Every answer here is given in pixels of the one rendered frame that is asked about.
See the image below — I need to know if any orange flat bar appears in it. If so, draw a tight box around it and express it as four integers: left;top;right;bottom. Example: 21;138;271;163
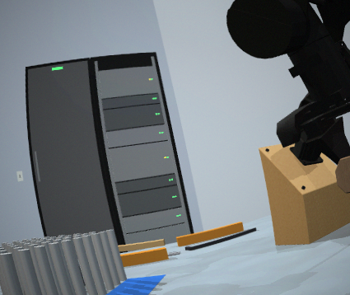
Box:
176;222;244;247
121;247;169;267

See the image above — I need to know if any black flat bar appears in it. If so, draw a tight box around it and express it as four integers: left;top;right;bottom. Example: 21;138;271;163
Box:
185;227;256;251

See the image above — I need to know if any tan flat bar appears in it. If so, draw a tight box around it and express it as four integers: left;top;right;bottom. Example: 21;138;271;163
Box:
118;239;166;252

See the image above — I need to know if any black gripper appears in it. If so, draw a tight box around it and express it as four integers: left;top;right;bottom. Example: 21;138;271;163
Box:
277;35;350;165

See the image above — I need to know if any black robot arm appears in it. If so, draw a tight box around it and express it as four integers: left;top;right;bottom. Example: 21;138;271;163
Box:
226;0;350;166

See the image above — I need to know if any blue tape strip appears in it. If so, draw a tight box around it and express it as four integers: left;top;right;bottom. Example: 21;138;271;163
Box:
106;274;165;295

